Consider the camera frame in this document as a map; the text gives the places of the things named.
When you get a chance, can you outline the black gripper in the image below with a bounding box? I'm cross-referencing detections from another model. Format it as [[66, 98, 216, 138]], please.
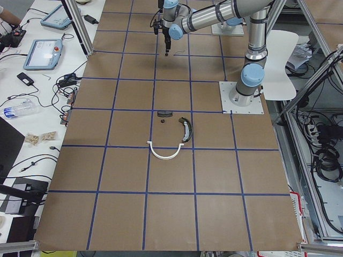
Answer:
[[153, 19, 171, 53]]

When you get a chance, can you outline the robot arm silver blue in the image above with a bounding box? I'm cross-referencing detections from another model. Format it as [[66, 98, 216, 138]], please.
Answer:
[[220, 18, 244, 35], [150, 0, 274, 107]]

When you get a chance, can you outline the dark grey brake pad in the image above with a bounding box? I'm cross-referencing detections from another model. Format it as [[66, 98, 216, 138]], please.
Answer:
[[157, 110, 173, 118]]

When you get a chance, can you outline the black power adapter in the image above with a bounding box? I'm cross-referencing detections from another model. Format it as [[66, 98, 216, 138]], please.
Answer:
[[84, 14, 99, 25]]

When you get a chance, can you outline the olive curved brake shoe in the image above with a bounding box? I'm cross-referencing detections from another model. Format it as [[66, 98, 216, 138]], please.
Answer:
[[178, 117, 193, 143]]

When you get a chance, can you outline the blue teach pendant far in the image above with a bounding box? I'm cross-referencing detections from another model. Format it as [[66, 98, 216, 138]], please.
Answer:
[[40, 4, 71, 30]]

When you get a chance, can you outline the blue teach pendant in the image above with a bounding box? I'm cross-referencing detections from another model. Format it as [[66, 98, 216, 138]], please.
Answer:
[[23, 39, 63, 71], [40, 4, 71, 30]]

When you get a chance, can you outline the white plastic chair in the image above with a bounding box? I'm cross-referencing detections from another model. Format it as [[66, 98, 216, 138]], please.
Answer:
[[262, 30, 299, 101]]

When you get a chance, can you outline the blue teach pendant near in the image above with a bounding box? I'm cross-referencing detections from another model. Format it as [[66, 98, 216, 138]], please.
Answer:
[[23, 39, 63, 71]]

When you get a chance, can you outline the black smartphone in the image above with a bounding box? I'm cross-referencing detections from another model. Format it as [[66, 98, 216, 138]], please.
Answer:
[[17, 72, 34, 86]]

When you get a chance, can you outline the crumpled plastic water bottle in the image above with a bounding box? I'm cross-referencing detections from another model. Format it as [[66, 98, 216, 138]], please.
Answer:
[[1, 99, 38, 119]]

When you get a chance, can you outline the black monitor corner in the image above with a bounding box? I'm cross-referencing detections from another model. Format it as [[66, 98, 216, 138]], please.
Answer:
[[0, 118, 25, 184]]

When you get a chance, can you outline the aluminium frame post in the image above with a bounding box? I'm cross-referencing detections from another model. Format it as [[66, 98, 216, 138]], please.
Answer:
[[61, 0, 94, 56]]

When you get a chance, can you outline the white curved plastic bracket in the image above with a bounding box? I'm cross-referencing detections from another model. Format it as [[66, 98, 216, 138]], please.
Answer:
[[146, 140, 185, 161]]

